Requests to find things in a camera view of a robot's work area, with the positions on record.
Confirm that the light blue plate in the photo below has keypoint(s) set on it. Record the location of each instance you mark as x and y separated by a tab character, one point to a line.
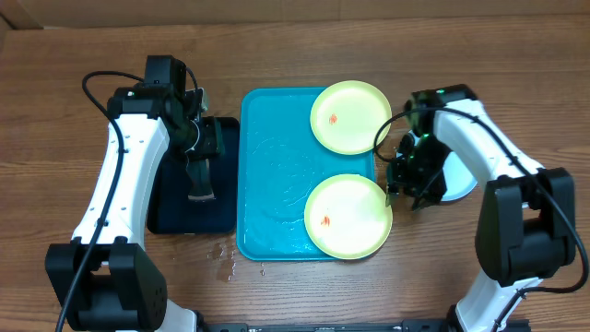
458	179

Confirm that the far yellow-green plate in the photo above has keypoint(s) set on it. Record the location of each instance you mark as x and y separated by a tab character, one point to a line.
346	117

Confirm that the black water tray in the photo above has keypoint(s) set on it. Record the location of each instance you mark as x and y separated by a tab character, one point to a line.
171	211

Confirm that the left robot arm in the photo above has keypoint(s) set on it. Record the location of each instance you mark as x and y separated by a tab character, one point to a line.
103	277

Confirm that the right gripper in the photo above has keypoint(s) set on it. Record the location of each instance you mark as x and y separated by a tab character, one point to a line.
400	178

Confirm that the teal plastic tray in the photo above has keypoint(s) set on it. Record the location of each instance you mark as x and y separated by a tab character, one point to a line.
280	163

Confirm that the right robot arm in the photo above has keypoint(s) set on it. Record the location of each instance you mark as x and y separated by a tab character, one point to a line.
526	226

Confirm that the near yellow-green plate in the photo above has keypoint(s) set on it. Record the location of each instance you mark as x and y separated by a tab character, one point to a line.
346	216

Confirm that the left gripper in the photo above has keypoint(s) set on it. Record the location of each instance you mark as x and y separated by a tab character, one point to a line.
214	145

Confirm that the yellow-green plate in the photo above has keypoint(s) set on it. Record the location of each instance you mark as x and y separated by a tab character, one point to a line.
346	216
346	117

